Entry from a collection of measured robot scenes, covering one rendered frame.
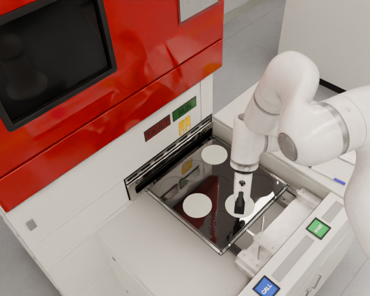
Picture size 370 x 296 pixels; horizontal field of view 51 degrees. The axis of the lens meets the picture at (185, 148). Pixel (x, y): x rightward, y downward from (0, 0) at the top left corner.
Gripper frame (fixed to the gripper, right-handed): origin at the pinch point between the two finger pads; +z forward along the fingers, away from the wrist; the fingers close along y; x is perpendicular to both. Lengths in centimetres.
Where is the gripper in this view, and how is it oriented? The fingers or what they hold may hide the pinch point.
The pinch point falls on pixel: (239, 207)
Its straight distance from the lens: 125.7
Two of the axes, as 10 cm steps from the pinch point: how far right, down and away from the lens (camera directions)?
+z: -0.2, 8.8, 4.7
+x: -9.8, -1.0, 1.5
